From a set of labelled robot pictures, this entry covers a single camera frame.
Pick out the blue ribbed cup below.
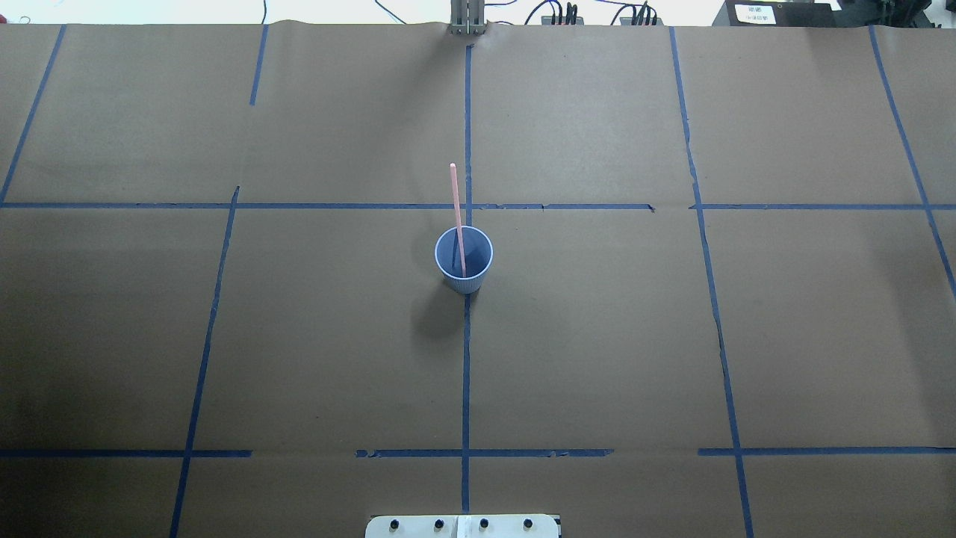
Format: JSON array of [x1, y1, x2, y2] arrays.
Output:
[[433, 226, 494, 295]]

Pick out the pink chopstick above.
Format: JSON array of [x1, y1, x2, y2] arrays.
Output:
[[450, 162, 467, 278]]

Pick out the black box with label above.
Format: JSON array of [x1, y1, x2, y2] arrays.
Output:
[[711, 1, 839, 28]]

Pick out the aluminium frame post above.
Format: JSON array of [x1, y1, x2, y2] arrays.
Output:
[[448, 0, 487, 35]]

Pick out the white camera pole with base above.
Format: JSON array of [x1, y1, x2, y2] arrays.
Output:
[[364, 513, 562, 537]]

